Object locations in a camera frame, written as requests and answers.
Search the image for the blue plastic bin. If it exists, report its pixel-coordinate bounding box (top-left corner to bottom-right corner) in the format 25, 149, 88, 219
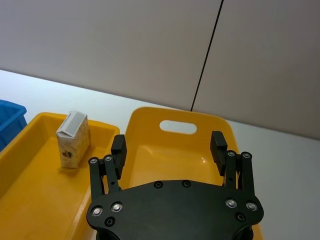
0, 99, 28, 153

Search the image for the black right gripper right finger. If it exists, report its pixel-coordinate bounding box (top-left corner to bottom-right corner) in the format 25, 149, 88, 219
210, 130, 259, 201

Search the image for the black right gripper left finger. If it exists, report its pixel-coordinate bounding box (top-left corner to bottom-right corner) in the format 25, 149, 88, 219
88, 134, 129, 201

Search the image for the yellow plastic tray with handle slot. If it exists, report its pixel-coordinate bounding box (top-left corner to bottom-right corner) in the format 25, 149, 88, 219
119, 106, 265, 240

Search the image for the small beige drink carton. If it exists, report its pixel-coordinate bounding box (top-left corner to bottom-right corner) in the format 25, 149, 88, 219
55, 110, 91, 170

